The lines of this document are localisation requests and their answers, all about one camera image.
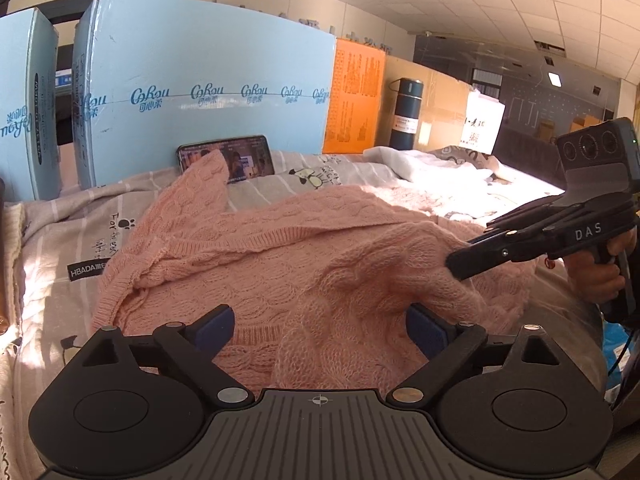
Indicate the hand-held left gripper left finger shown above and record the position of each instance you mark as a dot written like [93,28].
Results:
[215,328]

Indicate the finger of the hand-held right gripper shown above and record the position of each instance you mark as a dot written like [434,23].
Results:
[530,217]
[480,262]

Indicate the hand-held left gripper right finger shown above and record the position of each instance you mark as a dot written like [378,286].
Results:
[425,330]

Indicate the pink knitted sweater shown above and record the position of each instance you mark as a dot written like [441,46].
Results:
[300,260]

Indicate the person's right hand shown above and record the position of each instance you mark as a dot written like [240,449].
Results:
[592,277]

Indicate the small cardboard box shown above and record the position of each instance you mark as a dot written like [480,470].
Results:
[580,124]
[547,130]

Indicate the grey patterned cloth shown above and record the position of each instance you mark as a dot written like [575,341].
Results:
[460,154]

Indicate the white blanket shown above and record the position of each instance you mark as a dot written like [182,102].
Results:
[440,172]

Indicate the white paper bag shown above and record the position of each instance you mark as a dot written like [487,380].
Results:
[482,120]

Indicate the blue plastic bag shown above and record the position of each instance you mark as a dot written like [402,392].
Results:
[612,355]

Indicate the rectangular ceiling light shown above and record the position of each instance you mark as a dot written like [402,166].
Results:
[555,78]

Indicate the brown cardboard box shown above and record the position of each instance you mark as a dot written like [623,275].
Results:
[440,105]

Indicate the dark blue thermos bottle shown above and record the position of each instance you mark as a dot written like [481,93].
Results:
[406,115]

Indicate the black smartphone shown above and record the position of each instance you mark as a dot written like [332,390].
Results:
[250,157]

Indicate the printed striped bedsheet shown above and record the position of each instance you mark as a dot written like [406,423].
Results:
[75,220]

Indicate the orange cardboard box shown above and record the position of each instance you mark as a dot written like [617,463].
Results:
[352,100]

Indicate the cream knitted sweater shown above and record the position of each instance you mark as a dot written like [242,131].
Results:
[12,230]

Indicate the light blue cardboard box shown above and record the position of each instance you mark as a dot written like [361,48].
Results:
[25,110]
[200,60]

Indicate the dark monitor screen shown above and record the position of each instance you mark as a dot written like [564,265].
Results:
[64,105]

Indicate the dark flat board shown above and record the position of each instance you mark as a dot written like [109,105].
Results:
[65,10]

